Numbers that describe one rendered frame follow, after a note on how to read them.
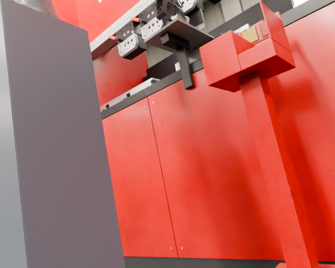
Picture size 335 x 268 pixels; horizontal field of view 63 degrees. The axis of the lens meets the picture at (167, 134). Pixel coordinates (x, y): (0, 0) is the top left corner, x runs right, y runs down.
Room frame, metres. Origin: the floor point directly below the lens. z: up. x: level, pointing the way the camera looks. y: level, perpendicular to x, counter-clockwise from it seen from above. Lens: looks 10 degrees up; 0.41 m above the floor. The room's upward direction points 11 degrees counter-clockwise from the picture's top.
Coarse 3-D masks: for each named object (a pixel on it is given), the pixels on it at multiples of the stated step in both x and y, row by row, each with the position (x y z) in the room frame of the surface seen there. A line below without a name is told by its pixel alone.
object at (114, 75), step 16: (64, 0) 1.65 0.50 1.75; (64, 16) 1.63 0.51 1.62; (112, 48) 1.92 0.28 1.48; (96, 64) 1.79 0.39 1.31; (112, 64) 1.90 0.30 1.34; (128, 64) 2.02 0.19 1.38; (144, 64) 2.16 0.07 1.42; (96, 80) 1.77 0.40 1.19; (112, 80) 1.88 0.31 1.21; (128, 80) 2.00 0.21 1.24; (112, 96) 1.86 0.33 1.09
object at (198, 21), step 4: (192, 12) 1.19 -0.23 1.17; (196, 12) 1.17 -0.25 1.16; (200, 12) 1.16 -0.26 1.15; (188, 16) 1.20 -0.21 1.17; (192, 16) 1.19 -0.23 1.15; (196, 16) 1.18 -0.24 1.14; (200, 16) 1.16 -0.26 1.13; (192, 20) 1.19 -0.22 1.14; (196, 20) 1.18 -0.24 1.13; (200, 20) 1.17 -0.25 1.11; (204, 20) 1.18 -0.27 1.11; (192, 24) 1.19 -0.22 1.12; (196, 24) 1.18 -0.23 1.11; (200, 24) 1.18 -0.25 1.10; (204, 24) 1.17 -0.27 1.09; (200, 28) 1.18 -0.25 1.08
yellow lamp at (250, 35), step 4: (252, 28) 0.80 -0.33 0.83; (244, 32) 0.82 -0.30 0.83; (248, 32) 0.81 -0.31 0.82; (252, 32) 0.80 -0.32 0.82; (244, 36) 0.82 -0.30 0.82; (248, 36) 0.81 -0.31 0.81; (252, 36) 0.80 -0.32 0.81; (256, 36) 0.79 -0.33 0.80; (248, 40) 0.81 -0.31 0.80; (252, 40) 0.80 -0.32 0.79
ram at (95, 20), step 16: (80, 0) 1.67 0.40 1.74; (96, 0) 1.57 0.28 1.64; (112, 0) 1.47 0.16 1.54; (128, 0) 1.39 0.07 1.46; (80, 16) 1.69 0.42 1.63; (96, 16) 1.58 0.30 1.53; (112, 16) 1.49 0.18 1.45; (128, 16) 1.41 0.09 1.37; (96, 32) 1.60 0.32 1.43; (112, 32) 1.51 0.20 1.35; (96, 48) 1.63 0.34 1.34
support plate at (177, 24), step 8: (168, 24) 0.96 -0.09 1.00; (176, 24) 0.96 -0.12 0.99; (184, 24) 0.97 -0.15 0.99; (160, 32) 0.99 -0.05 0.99; (176, 32) 1.01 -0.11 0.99; (184, 32) 1.03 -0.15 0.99; (192, 32) 1.04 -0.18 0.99; (200, 32) 1.05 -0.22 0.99; (144, 40) 1.04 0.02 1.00; (152, 40) 1.04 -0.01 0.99; (160, 40) 1.05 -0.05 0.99; (192, 40) 1.11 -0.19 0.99; (200, 40) 1.12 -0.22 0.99; (208, 40) 1.13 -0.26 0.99; (168, 48) 1.13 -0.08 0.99; (192, 48) 1.18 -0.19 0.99
